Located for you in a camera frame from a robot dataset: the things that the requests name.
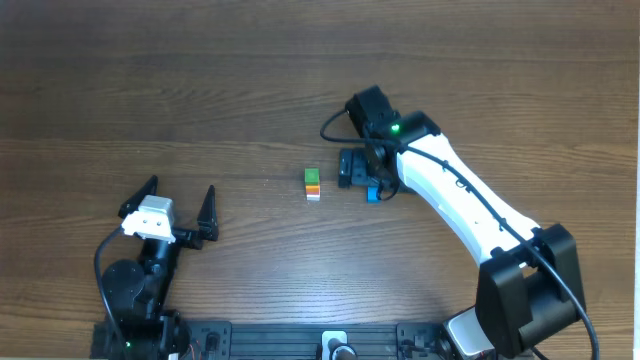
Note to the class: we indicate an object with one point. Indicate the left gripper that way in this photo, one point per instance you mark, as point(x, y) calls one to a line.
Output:
point(187, 238)

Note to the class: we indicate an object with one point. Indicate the orange cube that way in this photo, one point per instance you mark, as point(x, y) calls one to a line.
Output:
point(313, 189)

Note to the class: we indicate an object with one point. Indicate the green cube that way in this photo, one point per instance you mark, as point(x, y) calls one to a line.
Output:
point(312, 175)

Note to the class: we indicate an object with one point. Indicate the blue cube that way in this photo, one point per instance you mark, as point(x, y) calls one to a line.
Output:
point(372, 196)

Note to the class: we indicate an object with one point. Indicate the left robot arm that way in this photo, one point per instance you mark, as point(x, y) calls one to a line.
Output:
point(135, 285)

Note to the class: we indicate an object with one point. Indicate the white cube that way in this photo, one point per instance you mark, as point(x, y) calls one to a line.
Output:
point(313, 197)

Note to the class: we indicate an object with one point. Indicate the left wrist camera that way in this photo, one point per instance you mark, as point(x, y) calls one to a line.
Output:
point(150, 220)

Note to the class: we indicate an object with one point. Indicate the mounting rail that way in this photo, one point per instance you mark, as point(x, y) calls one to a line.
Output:
point(280, 341)

